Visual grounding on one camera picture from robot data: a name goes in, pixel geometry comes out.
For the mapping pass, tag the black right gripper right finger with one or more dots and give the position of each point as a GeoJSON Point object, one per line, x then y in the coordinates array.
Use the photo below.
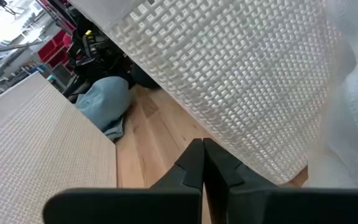
{"type": "Point", "coordinates": [291, 207]}

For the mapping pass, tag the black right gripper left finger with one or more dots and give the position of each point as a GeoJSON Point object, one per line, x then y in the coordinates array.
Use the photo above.
{"type": "Point", "coordinates": [129, 205]}

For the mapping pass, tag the light blue cloth garment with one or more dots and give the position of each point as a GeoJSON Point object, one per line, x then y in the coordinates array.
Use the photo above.
{"type": "Point", "coordinates": [104, 102]}

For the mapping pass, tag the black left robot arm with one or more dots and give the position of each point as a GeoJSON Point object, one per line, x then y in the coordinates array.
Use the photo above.
{"type": "Point", "coordinates": [95, 56]}

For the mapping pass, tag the white plastic bag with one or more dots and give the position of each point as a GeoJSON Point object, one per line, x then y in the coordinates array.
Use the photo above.
{"type": "Point", "coordinates": [353, 124]}

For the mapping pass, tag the white woven plastic basket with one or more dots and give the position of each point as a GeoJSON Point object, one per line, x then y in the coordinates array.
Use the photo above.
{"type": "Point", "coordinates": [228, 77]}
{"type": "Point", "coordinates": [42, 149]}

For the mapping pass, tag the red storage bins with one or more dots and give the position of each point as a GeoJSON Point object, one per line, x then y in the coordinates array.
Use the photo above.
{"type": "Point", "coordinates": [53, 49]}

